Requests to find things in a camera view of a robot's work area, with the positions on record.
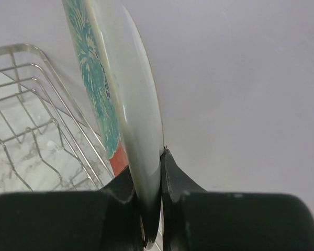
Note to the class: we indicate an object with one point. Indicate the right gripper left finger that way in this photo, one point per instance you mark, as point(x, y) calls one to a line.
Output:
point(105, 219)

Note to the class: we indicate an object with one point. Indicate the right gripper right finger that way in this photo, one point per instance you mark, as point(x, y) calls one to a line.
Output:
point(196, 219)

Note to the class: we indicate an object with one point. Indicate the wire dish rack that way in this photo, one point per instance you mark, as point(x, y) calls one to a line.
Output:
point(46, 143)

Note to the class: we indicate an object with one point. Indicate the red teal flower plate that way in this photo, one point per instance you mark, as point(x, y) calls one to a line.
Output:
point(117, 75)

